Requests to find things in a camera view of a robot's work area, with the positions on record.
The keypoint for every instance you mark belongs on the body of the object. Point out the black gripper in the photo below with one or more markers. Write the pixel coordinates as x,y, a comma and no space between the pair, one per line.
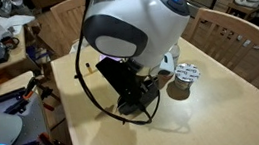
121,78

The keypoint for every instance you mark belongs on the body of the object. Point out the small dark navy pouch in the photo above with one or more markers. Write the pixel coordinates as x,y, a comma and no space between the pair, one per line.
147,93

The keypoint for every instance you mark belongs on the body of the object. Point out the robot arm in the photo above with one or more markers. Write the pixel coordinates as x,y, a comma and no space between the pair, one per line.
138,37

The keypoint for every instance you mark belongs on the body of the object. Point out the white bag on chair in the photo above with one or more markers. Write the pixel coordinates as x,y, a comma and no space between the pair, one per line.
75,46

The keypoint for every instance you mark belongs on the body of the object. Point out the wooden chair behind table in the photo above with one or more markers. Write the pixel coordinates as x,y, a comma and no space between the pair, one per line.
68,15

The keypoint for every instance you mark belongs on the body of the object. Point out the wooden chair right side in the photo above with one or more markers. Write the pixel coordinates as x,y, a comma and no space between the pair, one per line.
226,38

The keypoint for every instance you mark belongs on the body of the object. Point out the purple tissue packet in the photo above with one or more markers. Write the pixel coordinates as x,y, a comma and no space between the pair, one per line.
102,57

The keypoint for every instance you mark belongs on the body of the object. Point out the small amber vial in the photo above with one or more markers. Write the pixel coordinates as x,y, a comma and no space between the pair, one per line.
89,68

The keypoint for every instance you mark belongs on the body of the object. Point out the clear plastic water bottle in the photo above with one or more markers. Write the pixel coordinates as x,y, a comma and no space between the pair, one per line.
170,61

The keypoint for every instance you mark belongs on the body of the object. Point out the foil-lidded cup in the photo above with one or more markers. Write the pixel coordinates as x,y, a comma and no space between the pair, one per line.
185,75

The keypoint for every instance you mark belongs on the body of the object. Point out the orange black clamp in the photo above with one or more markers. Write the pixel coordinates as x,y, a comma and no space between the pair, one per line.
34,86

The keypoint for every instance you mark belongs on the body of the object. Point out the side wooden desk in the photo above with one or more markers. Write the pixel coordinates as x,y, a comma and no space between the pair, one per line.
18,60

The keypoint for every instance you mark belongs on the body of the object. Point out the white paper on desk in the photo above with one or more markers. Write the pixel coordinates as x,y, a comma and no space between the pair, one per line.
14,23

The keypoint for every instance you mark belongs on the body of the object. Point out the low wooden shoe rack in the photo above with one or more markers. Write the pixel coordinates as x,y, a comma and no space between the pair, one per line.
243,12

